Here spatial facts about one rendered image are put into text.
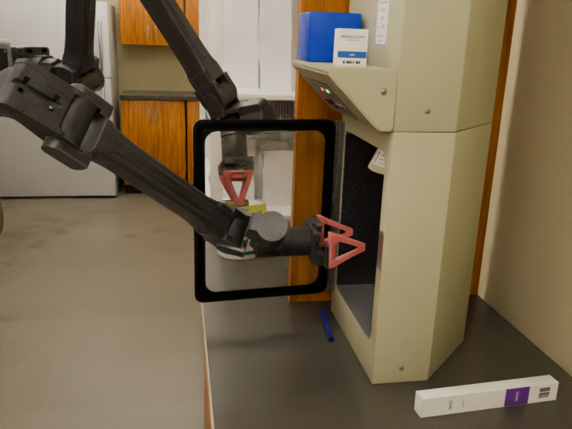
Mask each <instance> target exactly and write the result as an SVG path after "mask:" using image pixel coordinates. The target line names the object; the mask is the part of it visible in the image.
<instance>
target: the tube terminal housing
mask: <svg viewBox="0 0 572 429"><path fill-rule="evenodd" d="M507 4H508V0H390V4H389V15H388V27H387V38H386V46H382V45H375V31H376V19H377V8H378V0H350V4H349V13H353V14H361V15H362V22H361V29H368V30H369V37H368V49H367V61H366V65H371V66H381V67H386V68H392V69H397V72H398V82H397V93H396V103H395V112H394V123H393V130H392V132H380V131H378V130H375V129H372V128H371V127H369V126H367V125H365V124H363V123H360V122H359V121H357V120H355V119H353V118H350V117H348V116H346V115H344V114H342V121H344V122H345V133H344V147H343V161H342V175H341V189H340V206H341V193H342V179H343V165H344V151H345V138H346V134H354V135H356V136H357V137H359V138H361V139H362V140H365V141H367V142H368V143H370V144H371V145H373V146H375V147H377V148H379V149H380V150H382V151H383V152H384V155H385V171H384V181H383V192H382V202H381V212H380V230H381V231H383V232H384V238H383V248H382V258H381V269H380V270H379V268H378V267H376V274H375V294H374V304H373V315H372V325H371V335H370V338H369V339H368V337H367V336H366V334H365V333H364V332H363V330H362V328H361V327H360V325H359V323H358V321H357V320H356V318H355V317H354V316H353V314H352V312H351V310H350V309H349V307H348V305H347V304H346V303H345V301H344V299H343V298H342V296H341V295H340V292H339V291H338V289H337V286H346V285H337V284H336V273H337V266H336V270H335V292H334V291H333V290H332V295H331V311H332V313H333V314H334V316H335V318H336V320H337V322H338V324H339V325H340V327H341V329H342V331H343V332H344V334H345V336H346V338H347V339H348V341H349V343H350V345H351V347H352V349H353V351H354V352H355V354H356V355H357V358H358V360H359V362H360V363H361V364H362V366H363V369H364V371H365V372H366V374H367V376H368V377H369V379H370V381H371V383H372V384H380V383H393V382H406V381H418V380H429V378H430V377H431V376H432V375H433V374H434V373H435V372H436V371H437V369H438V368H439V367H440V366H441V365H442V364H443V363H444V361H445V360H446V359H447V358H448V357H449V356H450V355H451V354H452V352H453V351H454V350H455V349H456V348H457V347H458V346H459V345H460V343H461V342H462V341H463V340H464V334H465V327H466V315H467V308H468V301H469V294H470V288H471V281H472V269H473V262H474V256H475V249H476V243H477V236H478V224H479V217H480V211H481V204H482V198H483V185H484V179H485V172H486V166H487V159H488V153H489V140H490V134H491V127H492V120H493V113H494V106H495V94H496V88H497V81H498V74H499V68H500V61H501V49H502V43H503V36H504V29H505V23H506V11H507ZM339 223H340V215H339Z"/></svg>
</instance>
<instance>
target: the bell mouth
mask: <svg viewBox="0 0 572 429"><path fill-rule="evenodd" d="M368 167H369V169H370V170H372V171H374V172H376V173H378V174H383V175H384V171H385V155H384V152H383V151H382V150H380V149H379V148H377V150H376V152H375V154H374V156H373V157H372V159H371V161H370V163H369V166H368Z"/></svg>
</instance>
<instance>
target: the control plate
mask: <svg viewBox="0 0 572 429"><path fill-rule="evenodd" d="M306 80H307V81H308V82H309V83H310V84H311V85H312V87H313V88H314V89H315V90H316V91H317V92H318V93H319V94H320V95H321V96H322V97H323V98H325V99H326V100H327V99H328V100H329V99H331V100H332V101H333V102H334V103H336V104H337V105H338V104H339V105H340V106H341V107H342V106H344V107H345V109H343V110H342V109H341V107H340V108H337V107H335V106H334V105H333V104H332V105H330V103H328V101H327V103H328V104H329V105H330V106H331V107H332V108H334V109H335V110H337V111H339V112H343V113H345V114H346V115H348V116H350V117H353V118H355V119H357V118H356V117H355V116H354V115H353V114H352V113H351V111H350V110H349V109H348V108H347V107H346V106H345V105H344V103H343V102H342V101H341V100H340V99H339V98H338V96H337V95H336V94H335V93H334V92H333V91H332V90H331V88H330V87H329V86H328V85H327V84H326V83H321V82H319V81H316V80H313V79H310V78H308V77H306ZM321 87H322V88H323V89H324V91H323V90H322V89H321ZM326 89H327V90H328V91H329V93H328V92H327V90H326ZM329 101H330V100H329ZM330 102H331V101H330Z"/></svg>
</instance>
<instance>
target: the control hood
mask: <svg viewBox="0 0 572 429"><path fill-rule="evenodd" d="M292 64H293V67H294V68H295V69H296V70H297V71H298V72H299V73H300V75H301V76H302V77H303V78H305V79H306V77H308V78H310V79H313V80H316V81H319V82H321V83H326V84H327V85H328V86H329V87H330V88H331V90H332V91H333V92H334V93H335V94H336V95H337V96H338V98H339V99H340V100H341V101H342V102H343V103H344V105H345V106H346V107H347V108H348V109H349V110H350V111H351V113H352V114H353V115H354V116H355V117H356V118H357V119H355V118H353V117H350V116H348V115H346V114H345V113H343V112H340V113H342V114H344V115H346V116H348V117H350V118H353V119H355V120H357V121H359V122H360V123H363V124H365V125H367V126H369V127H371V128H372V129H375V130H378V131H380V132H392V130H393V123H394V112H395V103H396V93H397V82H398V71H397V69H392V68H386V67H381V66H371V65H366V67H363V66H335V65H333V63H327V62H307V61H303V60H292ZM307 82H308V81H307ZM308 83H309V82H308ZM309 84H310V83H309ZM310 85H311V84H310ZM311 86H312V85H311ZM314 90H315V89H314ZM315 91H316V90H315ZM316 92H317V91H316ZM317 93H318V92H317ZM318 94H319V93H318ZM319 95H320V94H319ZM320 96H321V95H320ZM321 97H322V96H321ZM322 99H323V100H324V101H325V102H326V103H327V101H326V100H325V99H324V98H323V97H322ZM327 104H328V103H327ZM328 105H329V104H328ZM329 107H330V108H332V107H331V106H330V105H329ZM332 109H334V108H332ZM334 110H335V109H334ZM336 111H337V110H336ZM338 112H339V111H338Z"/></svg>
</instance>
